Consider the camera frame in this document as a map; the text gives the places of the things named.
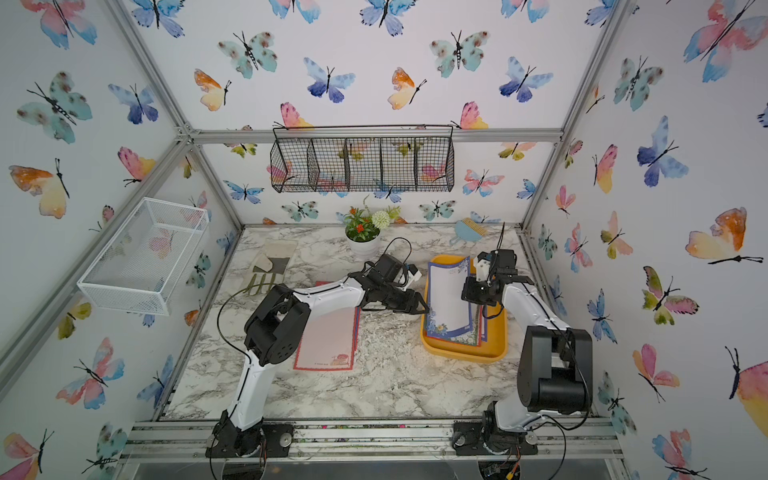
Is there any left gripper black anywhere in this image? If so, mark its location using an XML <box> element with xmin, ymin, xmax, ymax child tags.
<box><xmin>378</xmin><ymin>285</ymin><xmax>432</xmax><ymax>316</ymax></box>

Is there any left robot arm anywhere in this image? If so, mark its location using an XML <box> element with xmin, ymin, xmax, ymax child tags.
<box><xmin>205</xmin><ymin>254</ymin><xmax>429</xmax><ymax>460</ymax></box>

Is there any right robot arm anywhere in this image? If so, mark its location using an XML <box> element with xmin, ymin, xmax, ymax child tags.
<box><xmin>451</xmin><ymin>277</ymin><xmax>593</xmax><ymax>456</ymax></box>

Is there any blue stationery paper stack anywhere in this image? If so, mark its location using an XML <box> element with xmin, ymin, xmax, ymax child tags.
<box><xmin>424</xmin><ymin>302</ymin><xmax>486</xmax><ymax>347</ymax></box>

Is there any yellow storage tray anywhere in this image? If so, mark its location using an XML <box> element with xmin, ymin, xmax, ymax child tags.
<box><xmin>420</xmin><ymin>254</ymin><xmax>508</xmax><ymax>364</ymax></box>

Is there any blue dustpan brush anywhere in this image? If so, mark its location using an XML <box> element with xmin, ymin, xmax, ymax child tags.
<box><xmin>450</xmin><ymin>218</ymin><xmax>488</xmax><ymax>245</ymax></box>

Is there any potted flower plant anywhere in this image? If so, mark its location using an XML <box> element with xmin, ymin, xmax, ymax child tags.
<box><xmin>339</xmin><ymin>199</ymin><xmax>401</xmax><ymax>260</ymax></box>

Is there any beige work glove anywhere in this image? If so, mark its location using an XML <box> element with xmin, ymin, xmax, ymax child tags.
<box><xmin>243</xmin><ymin>240</ymin><xmax>298</xmax><ymax>296</ymax></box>

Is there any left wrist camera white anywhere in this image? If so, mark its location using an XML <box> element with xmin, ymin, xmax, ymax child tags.
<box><xmin>401</xmin><ymin>264</ymin><xmax>422</xmax><ymax>289</ymax></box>

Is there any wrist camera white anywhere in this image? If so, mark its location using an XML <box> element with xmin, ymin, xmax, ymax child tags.
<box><xmin>474</xmin><ymin>255</ymin><xmax>491</xmax><ymax>283</ymax></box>
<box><xmin>401</xmin><ymin>264</ymin><xmax>422</xmax><ymax>289</ymax></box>

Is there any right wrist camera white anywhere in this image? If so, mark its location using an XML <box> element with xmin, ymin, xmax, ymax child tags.
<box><xmin>474</xmin><ymin>255</ymin><xmax>491</xmax><ymax>283</ymax></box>

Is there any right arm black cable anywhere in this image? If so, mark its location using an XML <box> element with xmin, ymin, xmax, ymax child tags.
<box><xmin>479</xmin><ymin>223</ymin><xmax>592</xmax><ymax>480</ymax></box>

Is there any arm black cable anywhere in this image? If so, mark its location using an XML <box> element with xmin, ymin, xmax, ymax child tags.
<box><xmin>479</xmin><ymin>223</ymin><xmax>592</xmax><ymax>480</ymax></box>
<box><xmin>215</xmin><ymin>284</ymin><xmax>265</xmax><ymax>361</ymax></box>

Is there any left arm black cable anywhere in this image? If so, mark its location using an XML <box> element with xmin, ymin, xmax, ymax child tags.
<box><xmin>215</xmin><ymin>284</ymin><xmax>265</xmax><ymax>361</ymax></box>

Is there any black wire wall basket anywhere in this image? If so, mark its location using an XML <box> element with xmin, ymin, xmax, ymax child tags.
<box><xmin>267</xmin><ymin>124</ymin><xmax>455</xmax><ymax>193</ymax></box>

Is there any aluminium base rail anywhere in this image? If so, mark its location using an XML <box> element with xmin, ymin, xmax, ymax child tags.
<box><xmin>120</xmin><ymin>418</ymin><xmax>624</xmax><ymax>463</ymax></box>

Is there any white mesh wall basket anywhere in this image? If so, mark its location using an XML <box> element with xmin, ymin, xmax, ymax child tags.
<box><xmin>77</xmin><ymin>197</ymin><xmax>209</xmax><ymax>316</ymax></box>

